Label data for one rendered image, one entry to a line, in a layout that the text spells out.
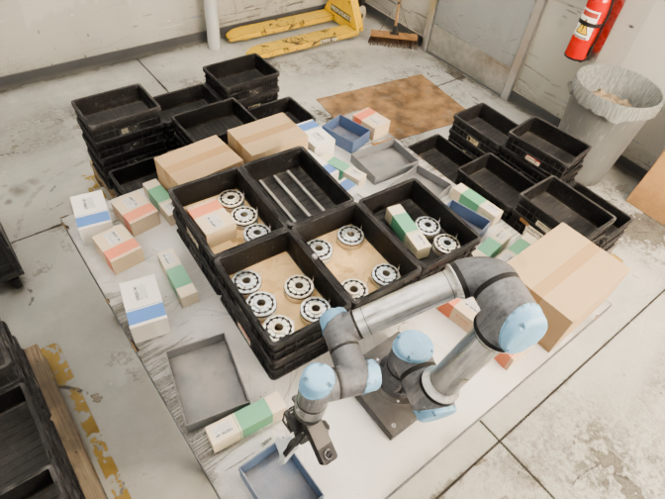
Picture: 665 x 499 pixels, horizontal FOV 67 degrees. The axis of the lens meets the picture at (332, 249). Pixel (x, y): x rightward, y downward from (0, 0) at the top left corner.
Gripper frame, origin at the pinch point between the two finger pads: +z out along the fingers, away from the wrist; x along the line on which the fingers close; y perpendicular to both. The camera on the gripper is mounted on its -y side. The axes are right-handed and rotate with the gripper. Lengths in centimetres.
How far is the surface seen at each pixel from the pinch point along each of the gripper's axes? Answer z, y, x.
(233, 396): 17.3, 31.8, 3.6
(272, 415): 12.0, 17.7, -2.0
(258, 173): -4, 106, -48
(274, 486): 17.7, 1.2, 6.9
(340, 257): 0, 53, -52
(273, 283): 2, 55, -25
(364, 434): 15.3, -1.3, -24.1
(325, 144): 0, 118, -91
